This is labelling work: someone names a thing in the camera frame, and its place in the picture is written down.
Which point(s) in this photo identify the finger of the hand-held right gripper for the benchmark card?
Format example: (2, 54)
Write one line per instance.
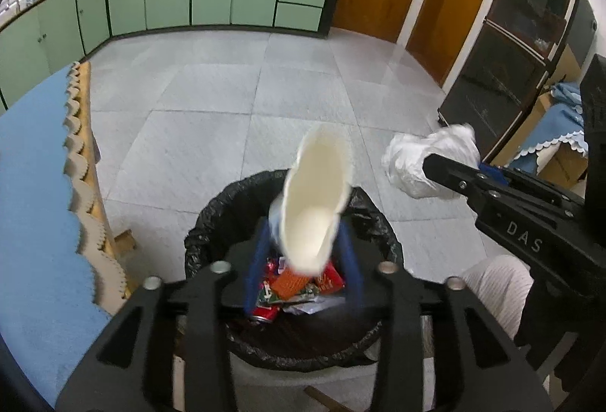
(494, 171)
(449, 175)

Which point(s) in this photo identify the white crumpled snack packet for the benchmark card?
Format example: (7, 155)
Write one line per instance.
(312, 305)

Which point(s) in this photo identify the green and white snack bag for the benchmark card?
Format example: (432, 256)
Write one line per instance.
(265, 294)

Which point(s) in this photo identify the orange knitted packet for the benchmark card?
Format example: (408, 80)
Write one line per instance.
(289, 284)

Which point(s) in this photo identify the black glass cabinet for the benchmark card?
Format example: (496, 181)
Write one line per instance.
(511, 61)

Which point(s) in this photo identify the green base cabinet row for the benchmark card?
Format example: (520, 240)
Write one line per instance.
(52, 33)

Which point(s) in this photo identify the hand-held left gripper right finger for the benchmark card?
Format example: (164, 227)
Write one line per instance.
(354, 270)

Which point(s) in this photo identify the blue cloth with white trim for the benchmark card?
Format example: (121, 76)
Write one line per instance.
(563, 113)

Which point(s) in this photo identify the white plastic bag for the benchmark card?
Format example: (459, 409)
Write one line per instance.
(407, 161)

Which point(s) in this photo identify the person's leg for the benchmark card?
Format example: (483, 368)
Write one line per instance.
(497, 289)

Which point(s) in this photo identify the brown cardboard box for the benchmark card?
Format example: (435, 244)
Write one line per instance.
(566, 163)

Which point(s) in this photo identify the red printed box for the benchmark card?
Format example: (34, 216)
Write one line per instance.
(329, 280)

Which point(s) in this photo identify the table with blue cloth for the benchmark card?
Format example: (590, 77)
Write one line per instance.
(33, 203)

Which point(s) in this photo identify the red drink can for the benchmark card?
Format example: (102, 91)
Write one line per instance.
(265, 313)

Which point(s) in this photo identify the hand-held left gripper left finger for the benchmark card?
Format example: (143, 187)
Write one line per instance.
(253, 270)

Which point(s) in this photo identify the white paper cup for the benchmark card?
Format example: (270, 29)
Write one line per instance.
(310, 203)

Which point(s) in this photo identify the bin with black liner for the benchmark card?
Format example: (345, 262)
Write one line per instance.
(213, 213)

